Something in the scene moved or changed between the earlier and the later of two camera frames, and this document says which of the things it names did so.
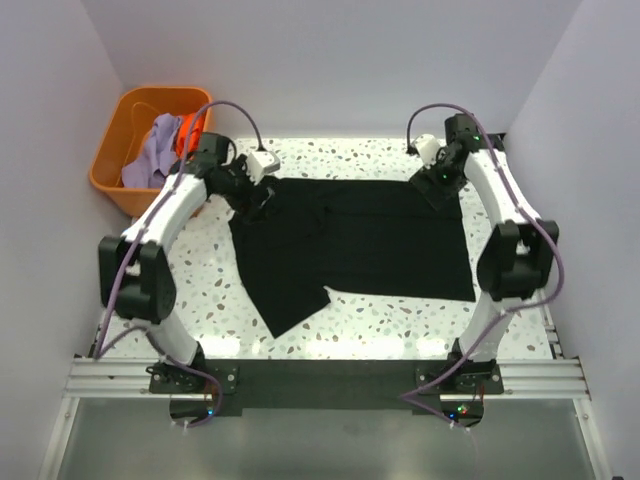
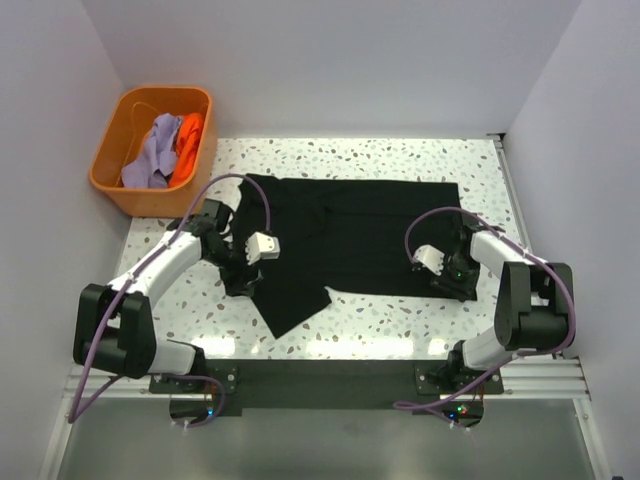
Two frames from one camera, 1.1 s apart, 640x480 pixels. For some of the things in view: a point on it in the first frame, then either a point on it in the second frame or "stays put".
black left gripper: [246, 205] -> [235, 284]
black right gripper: [426, 179] -> [460, 291]
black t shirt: [304, 238] stays put
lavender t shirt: [149, 170] stays put
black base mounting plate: [327, 385] stays put
